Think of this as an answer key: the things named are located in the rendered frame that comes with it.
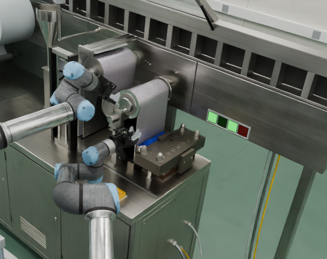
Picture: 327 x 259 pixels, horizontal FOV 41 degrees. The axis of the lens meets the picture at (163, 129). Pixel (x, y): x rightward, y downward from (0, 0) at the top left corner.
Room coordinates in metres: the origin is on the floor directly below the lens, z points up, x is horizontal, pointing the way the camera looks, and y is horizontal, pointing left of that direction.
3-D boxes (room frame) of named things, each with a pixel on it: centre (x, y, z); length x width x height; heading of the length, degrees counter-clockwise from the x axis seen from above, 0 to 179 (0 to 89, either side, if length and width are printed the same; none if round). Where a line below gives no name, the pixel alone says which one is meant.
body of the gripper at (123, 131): (1.76, 0.20, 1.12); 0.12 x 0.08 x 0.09; 145
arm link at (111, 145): (1.69, 0.25, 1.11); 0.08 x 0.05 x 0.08; 55
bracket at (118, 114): (1.87, 0.24, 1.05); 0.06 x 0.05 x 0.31; 145
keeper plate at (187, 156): (1.88, -0.14, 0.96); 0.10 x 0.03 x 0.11; 145
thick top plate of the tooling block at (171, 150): (1.92, -0.05, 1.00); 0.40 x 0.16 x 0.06; 145
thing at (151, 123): (1.95, 0.06, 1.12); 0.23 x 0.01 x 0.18; 145
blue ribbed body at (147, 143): (1.94, 0.05, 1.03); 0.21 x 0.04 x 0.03; 145
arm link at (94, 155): (1.63, 0.29, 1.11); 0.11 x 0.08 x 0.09; 145
